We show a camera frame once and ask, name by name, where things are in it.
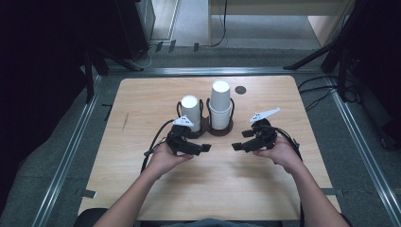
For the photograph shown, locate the black tripod stand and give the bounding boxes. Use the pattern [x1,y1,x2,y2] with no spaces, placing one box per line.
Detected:
[82,46,145,105]
[283,0,367,102]

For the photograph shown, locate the white floor cable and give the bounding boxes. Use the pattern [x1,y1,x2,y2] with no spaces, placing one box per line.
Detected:
[131,44,159,72]

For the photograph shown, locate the person's right hand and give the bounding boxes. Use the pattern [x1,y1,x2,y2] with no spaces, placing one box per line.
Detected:
[253,135,305,174]

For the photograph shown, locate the right hand-held gripper black cable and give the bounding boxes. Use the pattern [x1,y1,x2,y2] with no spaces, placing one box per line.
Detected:
[266,125,305,163]

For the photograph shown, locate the black floor cables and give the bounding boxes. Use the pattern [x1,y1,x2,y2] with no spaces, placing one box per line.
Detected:
[297,74,360,112]

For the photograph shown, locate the dark brown cup holder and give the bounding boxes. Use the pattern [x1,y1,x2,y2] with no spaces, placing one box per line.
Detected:
[175,97,235,140]

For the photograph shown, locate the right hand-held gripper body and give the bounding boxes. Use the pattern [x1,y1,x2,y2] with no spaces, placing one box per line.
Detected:
[249,107,281,150]

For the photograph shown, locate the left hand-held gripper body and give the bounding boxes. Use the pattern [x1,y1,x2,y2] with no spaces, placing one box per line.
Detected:
[166,115,198,156]

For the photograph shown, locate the hand-held gripper black cable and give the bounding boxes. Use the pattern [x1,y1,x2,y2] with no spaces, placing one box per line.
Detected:
[266,125,305,163]
[140,118,176,174]

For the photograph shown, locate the person's left hand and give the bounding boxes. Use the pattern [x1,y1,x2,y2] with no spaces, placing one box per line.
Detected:
[145,142,194,182]

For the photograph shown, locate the black hanging cable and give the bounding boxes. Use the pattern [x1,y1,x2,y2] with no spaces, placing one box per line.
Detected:
[209,0,229,48]

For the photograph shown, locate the light wooden desk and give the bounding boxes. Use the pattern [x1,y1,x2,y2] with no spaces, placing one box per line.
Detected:
[207,0,357,48]

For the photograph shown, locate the black cabinet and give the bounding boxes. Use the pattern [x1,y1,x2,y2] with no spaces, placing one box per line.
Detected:
[114,0,156,61]

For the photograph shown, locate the black curtain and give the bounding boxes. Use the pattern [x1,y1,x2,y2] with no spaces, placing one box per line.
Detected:
[0,0,96,216]

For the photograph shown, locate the left hand-held gripper black cable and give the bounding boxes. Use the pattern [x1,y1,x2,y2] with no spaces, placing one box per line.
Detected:
[140,118,176,174]

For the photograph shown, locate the aluminium floor rail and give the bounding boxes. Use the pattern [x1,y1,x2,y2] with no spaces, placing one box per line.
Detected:
[31,75,104,227]
[324,75,401,227]

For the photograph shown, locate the black chair seat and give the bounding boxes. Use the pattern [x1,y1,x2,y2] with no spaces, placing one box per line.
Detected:
[74,207,109,227]

